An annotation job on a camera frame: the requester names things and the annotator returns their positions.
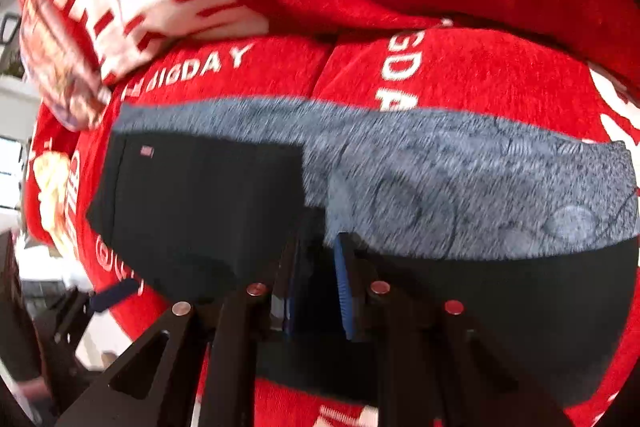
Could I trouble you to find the printed pillow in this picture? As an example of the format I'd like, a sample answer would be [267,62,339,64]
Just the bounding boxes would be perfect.
[19,0,112,132]

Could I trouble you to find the black pants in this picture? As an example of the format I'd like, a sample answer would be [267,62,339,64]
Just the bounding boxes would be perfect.
[86,131,640,408]

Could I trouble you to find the grey patterned cloth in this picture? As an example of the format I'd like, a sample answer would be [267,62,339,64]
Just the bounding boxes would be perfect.
[114,98,640,262]

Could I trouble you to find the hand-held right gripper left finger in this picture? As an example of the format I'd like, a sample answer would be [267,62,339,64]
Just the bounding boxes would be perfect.
[55,212,321,427]

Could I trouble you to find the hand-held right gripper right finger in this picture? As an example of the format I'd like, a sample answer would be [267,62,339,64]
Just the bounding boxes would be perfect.
[334,232,571,427]

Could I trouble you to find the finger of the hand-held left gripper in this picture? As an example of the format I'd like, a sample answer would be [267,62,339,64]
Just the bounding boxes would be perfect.
[52,279,140,348]

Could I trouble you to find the red printed blanket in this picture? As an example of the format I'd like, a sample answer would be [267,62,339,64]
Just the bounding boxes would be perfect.
[22,27,640,427]

